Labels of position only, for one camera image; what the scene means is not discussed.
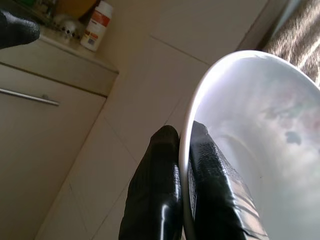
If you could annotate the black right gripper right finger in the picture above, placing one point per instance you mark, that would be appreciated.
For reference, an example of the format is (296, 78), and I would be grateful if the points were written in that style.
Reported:
(212, 180)

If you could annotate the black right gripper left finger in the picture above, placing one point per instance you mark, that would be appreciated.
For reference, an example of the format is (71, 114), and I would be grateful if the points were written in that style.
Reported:
(152, 180)

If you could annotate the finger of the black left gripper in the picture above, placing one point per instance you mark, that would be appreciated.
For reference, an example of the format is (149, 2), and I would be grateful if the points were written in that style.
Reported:
(17, 30)

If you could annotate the white floral plate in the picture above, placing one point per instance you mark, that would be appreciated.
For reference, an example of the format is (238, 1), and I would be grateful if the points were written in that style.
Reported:
(262, 100)

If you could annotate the beige kitchen counter cabinet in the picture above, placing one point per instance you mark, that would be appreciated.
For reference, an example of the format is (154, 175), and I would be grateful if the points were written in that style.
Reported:
(37, 150)

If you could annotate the white bottle with orange label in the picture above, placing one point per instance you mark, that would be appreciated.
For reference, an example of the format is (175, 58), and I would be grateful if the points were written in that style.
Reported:
(96, 27)

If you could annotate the brown fuzzy towel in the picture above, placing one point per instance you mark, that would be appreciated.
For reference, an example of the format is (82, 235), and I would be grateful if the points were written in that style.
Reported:
(300, 30)

